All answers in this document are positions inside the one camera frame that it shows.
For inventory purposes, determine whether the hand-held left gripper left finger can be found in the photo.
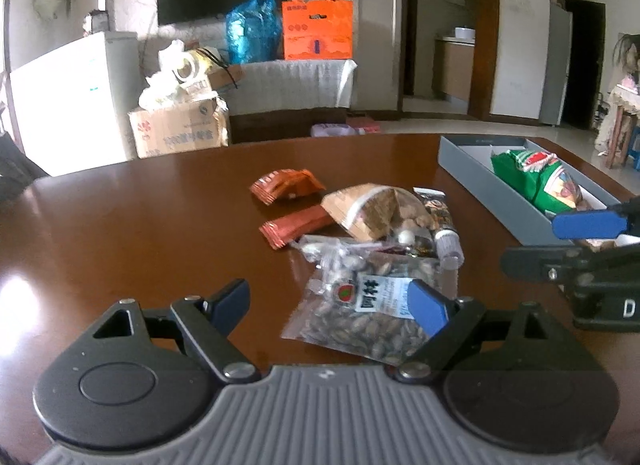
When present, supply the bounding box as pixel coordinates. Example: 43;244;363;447
92;279;262;385

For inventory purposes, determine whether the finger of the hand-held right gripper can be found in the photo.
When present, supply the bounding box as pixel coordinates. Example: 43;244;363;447
501;244;640;287
552;197;640;242

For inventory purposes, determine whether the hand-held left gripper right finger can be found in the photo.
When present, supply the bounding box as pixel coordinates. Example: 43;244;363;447
397;279;568;385

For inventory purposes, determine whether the clear bag of sunflower seeds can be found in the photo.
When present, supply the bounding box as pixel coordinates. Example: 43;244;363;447
281;250;458;366

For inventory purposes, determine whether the grey tray box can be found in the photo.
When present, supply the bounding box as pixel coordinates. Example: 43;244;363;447
438;135;623;246

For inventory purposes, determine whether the brown paper snack bag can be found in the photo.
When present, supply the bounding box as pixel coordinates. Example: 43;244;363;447
321;183;436;243

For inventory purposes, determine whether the dark nut packet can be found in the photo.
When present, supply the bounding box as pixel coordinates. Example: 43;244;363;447
412;187;463;268

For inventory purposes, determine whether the long orange snack packet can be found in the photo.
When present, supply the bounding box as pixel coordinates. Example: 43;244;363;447
259;205;335;251

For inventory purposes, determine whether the clear candy bag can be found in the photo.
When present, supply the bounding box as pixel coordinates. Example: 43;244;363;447
292;235;383;268

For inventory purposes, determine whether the lace covered side table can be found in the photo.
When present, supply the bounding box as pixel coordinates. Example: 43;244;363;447
597;82;640;170

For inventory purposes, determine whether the orange sachet bundle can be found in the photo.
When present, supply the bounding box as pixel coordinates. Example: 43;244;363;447
250;170;326;206

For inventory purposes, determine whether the grey refrigerator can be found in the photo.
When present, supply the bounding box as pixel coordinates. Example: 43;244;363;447
540;0;573;126

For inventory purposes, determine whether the large cardboard box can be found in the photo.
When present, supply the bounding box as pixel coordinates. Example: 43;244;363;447
127;95;231;160

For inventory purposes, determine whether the red package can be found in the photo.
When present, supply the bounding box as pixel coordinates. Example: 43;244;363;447
347;116;383;134

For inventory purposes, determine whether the purple package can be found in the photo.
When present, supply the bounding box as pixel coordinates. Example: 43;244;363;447
311;123;362;138

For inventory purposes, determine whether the wooden kitchen counter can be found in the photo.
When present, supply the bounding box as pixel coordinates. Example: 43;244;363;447
434;35;476;102

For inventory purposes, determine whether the crumpled white plastic wrap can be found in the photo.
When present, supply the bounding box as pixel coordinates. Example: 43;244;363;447
139;40;221;110

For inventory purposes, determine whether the small cardboard box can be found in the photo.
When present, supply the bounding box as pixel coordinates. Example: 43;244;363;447
197;47;247;93

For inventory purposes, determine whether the white cloth covered table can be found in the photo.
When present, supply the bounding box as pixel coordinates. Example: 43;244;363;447
227;59;358;110

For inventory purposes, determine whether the tape roll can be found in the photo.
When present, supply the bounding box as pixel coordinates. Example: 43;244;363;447
172;51;201;82

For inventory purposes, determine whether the white refrigerator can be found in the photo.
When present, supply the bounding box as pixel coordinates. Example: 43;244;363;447
9;31;140;176

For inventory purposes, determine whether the blue plastic bag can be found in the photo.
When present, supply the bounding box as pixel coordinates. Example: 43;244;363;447
226;0;283;64

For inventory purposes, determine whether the orange paper bag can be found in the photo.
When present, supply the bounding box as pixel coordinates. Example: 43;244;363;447
281;0;354;62

